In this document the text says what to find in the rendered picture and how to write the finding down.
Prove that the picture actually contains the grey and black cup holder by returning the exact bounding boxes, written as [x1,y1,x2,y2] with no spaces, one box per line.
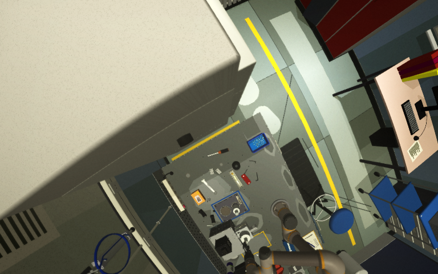
[208,219,256,260]

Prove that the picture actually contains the blue-framed grey plate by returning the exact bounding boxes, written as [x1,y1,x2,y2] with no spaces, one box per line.
[210,190,251,223]

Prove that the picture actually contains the blue tray with screws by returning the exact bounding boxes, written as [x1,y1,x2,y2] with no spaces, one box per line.
[246,132,271,154]

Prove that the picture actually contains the cream notepad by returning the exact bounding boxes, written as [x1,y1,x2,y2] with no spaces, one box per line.
[302,230,324,250]

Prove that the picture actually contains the orange box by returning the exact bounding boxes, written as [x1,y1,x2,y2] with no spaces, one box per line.
[190,190,206,206]

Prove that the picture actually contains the cream scale bar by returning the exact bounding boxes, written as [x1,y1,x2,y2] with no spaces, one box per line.
[229,170,244,188]

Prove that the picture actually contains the silver wrench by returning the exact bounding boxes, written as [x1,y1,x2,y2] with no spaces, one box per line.
[201,179,217,195]

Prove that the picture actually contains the white strip lamp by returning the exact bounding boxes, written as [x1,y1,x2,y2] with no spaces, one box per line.
[160,178,186,212]

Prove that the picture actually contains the blue round stool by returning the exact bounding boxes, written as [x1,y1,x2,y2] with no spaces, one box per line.
[328,208,355,235]

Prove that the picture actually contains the black floor mat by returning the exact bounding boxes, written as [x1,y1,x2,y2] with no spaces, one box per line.
[279,138,325,208]

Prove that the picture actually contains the yellow ruler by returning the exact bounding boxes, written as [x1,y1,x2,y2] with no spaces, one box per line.
[171,120,241,162]

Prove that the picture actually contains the small black box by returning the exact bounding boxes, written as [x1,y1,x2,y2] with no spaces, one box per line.
[176,133,194,147]

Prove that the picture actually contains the blue hoop stand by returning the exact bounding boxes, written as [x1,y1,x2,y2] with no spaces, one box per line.
[90,232,135,274]

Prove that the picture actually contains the blue chair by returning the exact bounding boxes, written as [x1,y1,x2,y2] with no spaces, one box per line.
[368,175,399,223]
[419,203,438,250]
[391,181,424,235]

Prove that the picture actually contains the black floor box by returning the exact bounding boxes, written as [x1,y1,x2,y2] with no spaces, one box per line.
[368,127,400,148]

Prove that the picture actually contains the printed paper sheet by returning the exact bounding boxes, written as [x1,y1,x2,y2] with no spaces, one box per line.
[407,140,423,162]

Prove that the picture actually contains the pink desk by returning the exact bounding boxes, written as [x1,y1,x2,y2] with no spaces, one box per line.
[374,57,438,175]

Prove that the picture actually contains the black keyboard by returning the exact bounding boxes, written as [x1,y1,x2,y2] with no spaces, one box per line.
[401,99,420,136]

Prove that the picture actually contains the large beige cabinet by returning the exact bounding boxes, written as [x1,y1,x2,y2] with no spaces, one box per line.
[0,0,257,220]

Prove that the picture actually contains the black monitor stand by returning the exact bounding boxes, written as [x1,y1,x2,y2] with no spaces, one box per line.
[414,99,438,120]

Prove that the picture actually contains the black vent grille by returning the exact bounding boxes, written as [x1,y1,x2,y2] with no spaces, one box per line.
[0,204,60,264]

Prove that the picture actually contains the stack of coloured books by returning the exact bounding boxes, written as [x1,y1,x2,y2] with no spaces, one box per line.
[396,49,438,83]

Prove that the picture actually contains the red cabinet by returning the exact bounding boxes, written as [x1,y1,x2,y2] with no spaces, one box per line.
[295,0,438,62]

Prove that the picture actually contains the white wire ring stand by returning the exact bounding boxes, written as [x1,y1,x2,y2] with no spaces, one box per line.
[307,193,342,222]

